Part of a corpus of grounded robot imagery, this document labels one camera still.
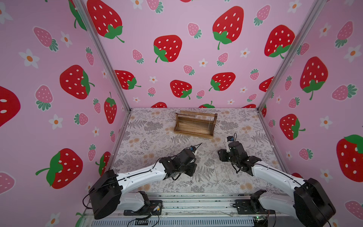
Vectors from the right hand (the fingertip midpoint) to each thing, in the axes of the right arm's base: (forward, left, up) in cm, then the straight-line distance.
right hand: (226, 151), depth 88 cm
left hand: (-12, +19, +2) cm, 23 cm away
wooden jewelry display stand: (+26, +20, -6) cm, 34 cm away
